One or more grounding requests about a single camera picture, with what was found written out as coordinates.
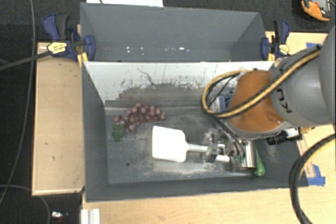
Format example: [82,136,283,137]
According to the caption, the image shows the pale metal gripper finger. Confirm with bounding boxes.
[204,130,227,151]
[205,151,224,164]

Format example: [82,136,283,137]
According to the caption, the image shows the white spatula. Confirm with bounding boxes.
[151,125,232,164]

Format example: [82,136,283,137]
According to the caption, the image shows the green long toy vegetable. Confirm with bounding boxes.
[253,147,266,177]

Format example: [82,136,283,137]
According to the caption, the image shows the blue plastic thing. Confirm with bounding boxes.
[218,87,236,111]

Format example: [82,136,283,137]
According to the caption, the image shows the purple toy grape bunch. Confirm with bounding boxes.
[111,103,167,143]

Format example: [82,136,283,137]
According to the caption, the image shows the grey metal bin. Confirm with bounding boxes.
[79,2,310,202]

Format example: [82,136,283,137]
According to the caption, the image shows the pale wood board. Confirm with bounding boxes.
[31,41,86,196]

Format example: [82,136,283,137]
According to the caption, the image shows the black cylinder on white bracket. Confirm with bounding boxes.
[266,127,303,146]

